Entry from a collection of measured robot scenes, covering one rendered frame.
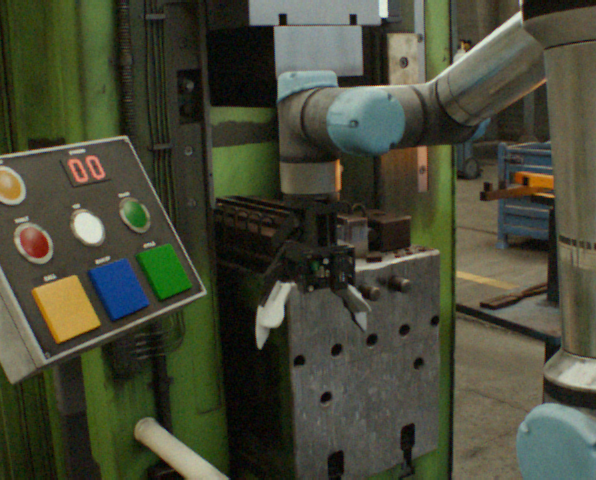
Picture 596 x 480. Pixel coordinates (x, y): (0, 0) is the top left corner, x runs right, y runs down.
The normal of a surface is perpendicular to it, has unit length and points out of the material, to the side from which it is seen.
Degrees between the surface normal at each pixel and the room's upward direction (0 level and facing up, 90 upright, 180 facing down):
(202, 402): 90
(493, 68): 108
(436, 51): 90
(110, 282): 60
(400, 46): 90
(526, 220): 90
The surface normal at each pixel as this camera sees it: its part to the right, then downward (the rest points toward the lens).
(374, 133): 0.49, 0.17
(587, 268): -0.70, 0.15
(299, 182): -0.37, 0.22
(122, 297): 0.73, -0.43
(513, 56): -0.73, 0.46
